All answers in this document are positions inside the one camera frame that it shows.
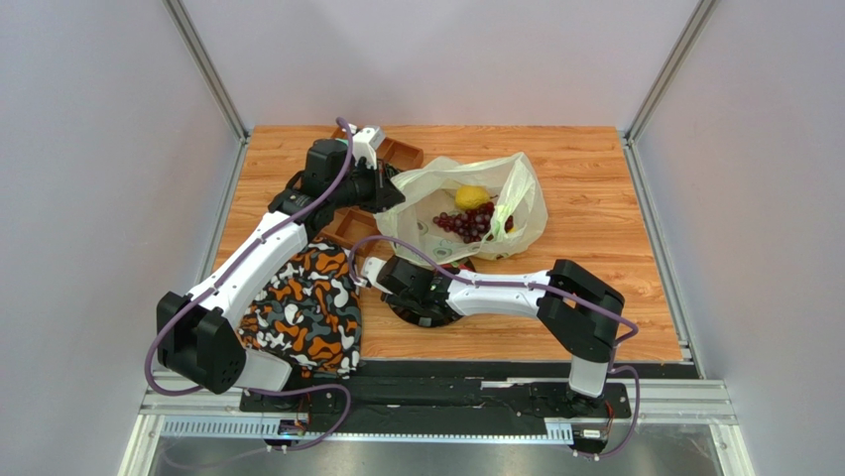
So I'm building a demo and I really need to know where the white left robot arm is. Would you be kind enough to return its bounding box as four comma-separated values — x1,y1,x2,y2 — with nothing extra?
144,126,405,395

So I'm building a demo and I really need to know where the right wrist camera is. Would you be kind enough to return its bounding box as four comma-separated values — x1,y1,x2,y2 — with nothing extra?
359,257,391,295

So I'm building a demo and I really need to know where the camouflage patterned cloth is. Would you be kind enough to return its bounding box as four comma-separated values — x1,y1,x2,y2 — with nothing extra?
236,238,363,376

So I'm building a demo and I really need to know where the yellow lemon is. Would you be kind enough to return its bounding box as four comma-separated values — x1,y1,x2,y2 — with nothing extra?
454,185,491,211

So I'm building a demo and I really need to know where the aluminium frame rail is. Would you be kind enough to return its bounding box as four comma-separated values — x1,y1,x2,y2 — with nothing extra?
119,360,754,475

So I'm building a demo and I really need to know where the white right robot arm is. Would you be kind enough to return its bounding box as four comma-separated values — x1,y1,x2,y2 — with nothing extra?
362,256,625,399

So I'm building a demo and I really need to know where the wooden compartment tray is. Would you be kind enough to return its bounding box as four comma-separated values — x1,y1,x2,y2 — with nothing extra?
319,136,424,249

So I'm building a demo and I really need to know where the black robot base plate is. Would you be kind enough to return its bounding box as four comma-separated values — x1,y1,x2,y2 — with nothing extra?
239,360,636,436

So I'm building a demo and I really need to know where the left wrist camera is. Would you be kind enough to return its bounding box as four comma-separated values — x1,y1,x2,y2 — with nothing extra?
347,124,386,170

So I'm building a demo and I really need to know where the black round plate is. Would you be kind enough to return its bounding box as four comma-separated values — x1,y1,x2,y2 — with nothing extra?
384,258,477,328

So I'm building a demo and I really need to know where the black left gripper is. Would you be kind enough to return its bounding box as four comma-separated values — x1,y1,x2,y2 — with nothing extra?
328,158,405,214

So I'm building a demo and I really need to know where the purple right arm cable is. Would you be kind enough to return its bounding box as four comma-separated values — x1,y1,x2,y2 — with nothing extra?
347,234,642,461

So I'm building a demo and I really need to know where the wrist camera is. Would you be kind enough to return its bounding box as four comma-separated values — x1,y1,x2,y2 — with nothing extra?
347,124,386,170
359,257,391,295

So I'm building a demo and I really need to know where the dark red grape bunch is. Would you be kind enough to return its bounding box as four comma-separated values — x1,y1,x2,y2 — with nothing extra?
431,201,495,244

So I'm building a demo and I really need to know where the translucent plastic bag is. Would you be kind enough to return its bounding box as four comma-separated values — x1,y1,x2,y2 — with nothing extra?
375,152,548,264

